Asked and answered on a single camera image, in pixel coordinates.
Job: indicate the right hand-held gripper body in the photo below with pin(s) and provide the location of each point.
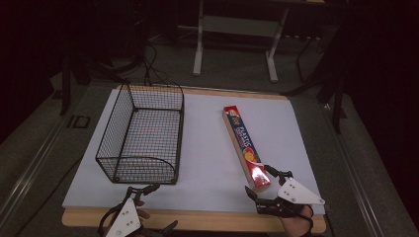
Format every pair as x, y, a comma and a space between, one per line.
296, 194

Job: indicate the white metal table frame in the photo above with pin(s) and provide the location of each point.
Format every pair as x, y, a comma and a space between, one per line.
242, 26

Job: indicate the person's left hand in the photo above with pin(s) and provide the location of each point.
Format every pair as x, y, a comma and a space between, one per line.
144, 215

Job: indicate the long red blue wrap box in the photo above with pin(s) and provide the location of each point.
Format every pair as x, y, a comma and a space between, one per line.
245, 148

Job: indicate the person's right hand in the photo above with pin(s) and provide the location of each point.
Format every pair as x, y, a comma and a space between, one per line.
298, 227

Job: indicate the metal floor rail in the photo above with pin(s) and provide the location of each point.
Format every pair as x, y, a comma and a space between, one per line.
357, 177
29, 171

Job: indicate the black floor plate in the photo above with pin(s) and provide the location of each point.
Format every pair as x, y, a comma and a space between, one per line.
78, 121

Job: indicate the white table mat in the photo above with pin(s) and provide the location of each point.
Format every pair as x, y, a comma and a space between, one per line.
210, 158

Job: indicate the black metal stand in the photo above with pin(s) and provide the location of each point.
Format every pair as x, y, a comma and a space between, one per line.
337, 95
65, 85

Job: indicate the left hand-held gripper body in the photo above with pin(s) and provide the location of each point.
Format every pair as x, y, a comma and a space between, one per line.
125, 219

